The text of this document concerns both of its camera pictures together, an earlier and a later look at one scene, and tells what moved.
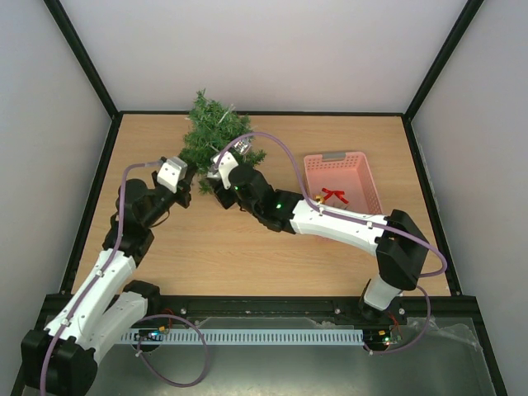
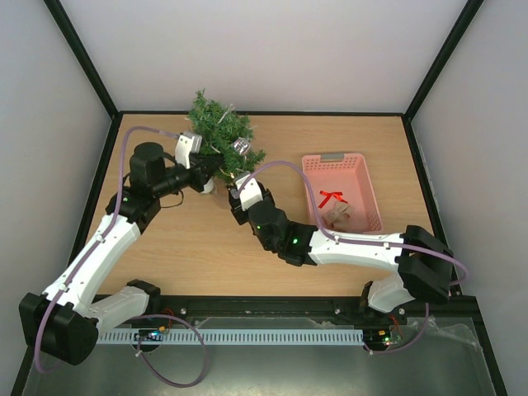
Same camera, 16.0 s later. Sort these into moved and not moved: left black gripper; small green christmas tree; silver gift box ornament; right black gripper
Moved: right black gripper; left black gripper
Not moved: silver gift box ornament; small green christmas tree
